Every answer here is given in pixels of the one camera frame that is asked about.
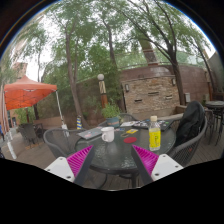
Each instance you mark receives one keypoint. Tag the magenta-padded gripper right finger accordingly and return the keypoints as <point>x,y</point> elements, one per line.
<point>165,166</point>

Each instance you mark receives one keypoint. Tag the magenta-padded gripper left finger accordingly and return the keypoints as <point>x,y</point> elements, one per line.
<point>60,168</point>

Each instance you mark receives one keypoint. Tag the clear bottle with yellow label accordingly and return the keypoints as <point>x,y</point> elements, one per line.
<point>154,138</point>

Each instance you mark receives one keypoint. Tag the grey mesh patio chair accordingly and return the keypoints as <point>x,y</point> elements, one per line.
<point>186,151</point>
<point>60,141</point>
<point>128,117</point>

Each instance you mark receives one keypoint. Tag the flat round red coaster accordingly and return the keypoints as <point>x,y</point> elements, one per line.
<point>130,140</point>

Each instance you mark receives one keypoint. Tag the grey laptop with stickers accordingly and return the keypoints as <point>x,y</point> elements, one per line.
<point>90,133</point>

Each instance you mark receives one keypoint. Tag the group of dark patio chairs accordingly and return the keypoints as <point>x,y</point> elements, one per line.
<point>30,133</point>

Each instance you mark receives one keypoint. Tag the yellow square card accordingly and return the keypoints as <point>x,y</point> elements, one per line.
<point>132,131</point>

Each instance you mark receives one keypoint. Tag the yellow blue striped cone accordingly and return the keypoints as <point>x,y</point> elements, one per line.
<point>79,123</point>

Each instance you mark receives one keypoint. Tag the black backpack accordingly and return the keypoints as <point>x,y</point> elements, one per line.
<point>190,123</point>

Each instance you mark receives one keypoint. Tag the white ceramic mug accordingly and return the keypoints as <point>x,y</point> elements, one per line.
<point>108,135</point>

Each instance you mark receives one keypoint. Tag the dark metal patio chair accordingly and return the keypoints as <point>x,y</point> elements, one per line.
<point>218,123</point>

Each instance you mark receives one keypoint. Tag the green plant in blue pot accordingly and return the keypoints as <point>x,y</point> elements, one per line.
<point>111,113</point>

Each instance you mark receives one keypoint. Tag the orange canopy tent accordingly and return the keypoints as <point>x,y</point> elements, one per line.
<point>28,95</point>

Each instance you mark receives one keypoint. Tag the dark round patio table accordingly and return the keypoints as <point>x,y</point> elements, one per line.
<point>215,104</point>

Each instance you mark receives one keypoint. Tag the grey wall utility box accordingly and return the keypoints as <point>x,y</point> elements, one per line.
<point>187,97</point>

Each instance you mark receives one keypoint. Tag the wall lantern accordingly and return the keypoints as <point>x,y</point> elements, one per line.
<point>127,87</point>
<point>173,81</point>

